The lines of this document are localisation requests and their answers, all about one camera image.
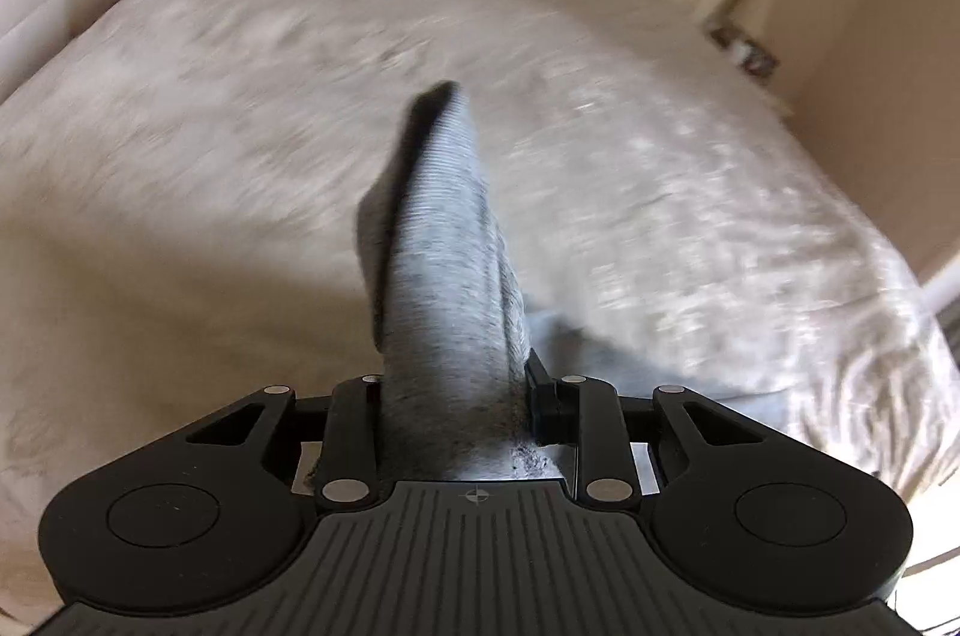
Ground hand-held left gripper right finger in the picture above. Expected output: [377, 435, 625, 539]
[525, 351, 767, 508]

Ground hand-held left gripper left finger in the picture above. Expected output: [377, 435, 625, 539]
[186, 375, 391, 508]

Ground grey pants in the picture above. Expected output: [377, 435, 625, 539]
[304, 79, 745, 494]

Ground bed with cream floral bedspread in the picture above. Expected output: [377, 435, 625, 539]
[0, 0, 960, 614]

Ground cream nightstand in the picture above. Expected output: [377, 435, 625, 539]
[696, 0, 797, 119]

